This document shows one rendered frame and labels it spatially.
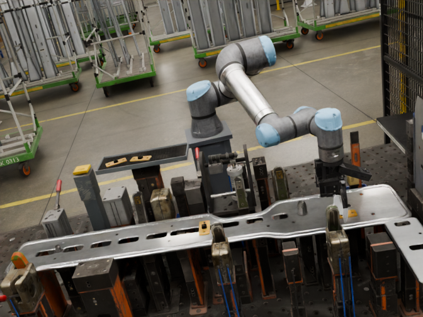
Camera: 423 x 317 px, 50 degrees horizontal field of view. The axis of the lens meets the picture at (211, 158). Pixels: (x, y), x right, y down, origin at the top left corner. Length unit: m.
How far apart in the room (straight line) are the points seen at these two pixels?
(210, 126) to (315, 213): 0.72
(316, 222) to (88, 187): 0.93
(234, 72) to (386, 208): 0.68
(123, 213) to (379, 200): 0.91
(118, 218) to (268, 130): 0.69
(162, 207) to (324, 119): 0.69
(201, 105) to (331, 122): 0.81
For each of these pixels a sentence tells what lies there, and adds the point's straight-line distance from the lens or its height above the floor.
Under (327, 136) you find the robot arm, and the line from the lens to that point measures 1.38.
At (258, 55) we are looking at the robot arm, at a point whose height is 1.49.
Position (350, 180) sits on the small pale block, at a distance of 1.69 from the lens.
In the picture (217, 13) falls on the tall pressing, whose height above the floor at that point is 0.86.
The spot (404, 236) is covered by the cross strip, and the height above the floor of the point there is 1.00.
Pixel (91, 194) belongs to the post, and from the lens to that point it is 1.94.
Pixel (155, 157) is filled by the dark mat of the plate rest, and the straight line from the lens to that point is 1.83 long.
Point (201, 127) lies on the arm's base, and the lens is 2.06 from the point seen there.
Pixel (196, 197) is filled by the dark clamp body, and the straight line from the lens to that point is 1.71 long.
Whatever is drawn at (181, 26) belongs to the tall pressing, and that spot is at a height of 0.41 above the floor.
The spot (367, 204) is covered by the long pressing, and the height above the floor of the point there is 1.00.
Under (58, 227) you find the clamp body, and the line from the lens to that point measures 1.84.
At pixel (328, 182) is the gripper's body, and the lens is 1.45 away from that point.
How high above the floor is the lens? 1.85
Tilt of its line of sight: 24 degrees down
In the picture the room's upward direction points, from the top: 12 degrees counter-clockwise
